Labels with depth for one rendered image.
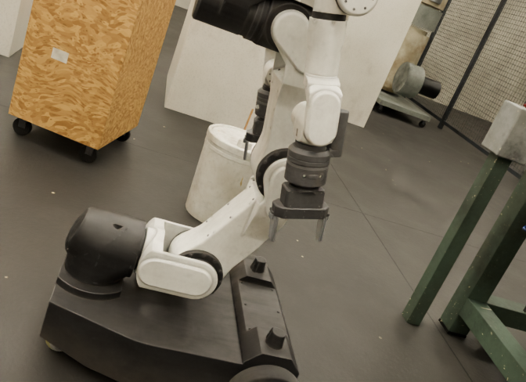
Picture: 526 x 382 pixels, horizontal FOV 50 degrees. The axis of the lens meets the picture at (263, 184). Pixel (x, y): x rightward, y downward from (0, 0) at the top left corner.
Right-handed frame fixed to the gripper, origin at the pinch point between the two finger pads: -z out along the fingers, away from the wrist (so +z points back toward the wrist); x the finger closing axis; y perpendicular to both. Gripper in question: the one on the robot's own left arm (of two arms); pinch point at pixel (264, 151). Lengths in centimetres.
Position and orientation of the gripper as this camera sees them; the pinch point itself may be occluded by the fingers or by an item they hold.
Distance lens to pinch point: 164.5
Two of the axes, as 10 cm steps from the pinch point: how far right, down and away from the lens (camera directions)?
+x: 9.9, 1.2, 0.7
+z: 1.4, -9.2, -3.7
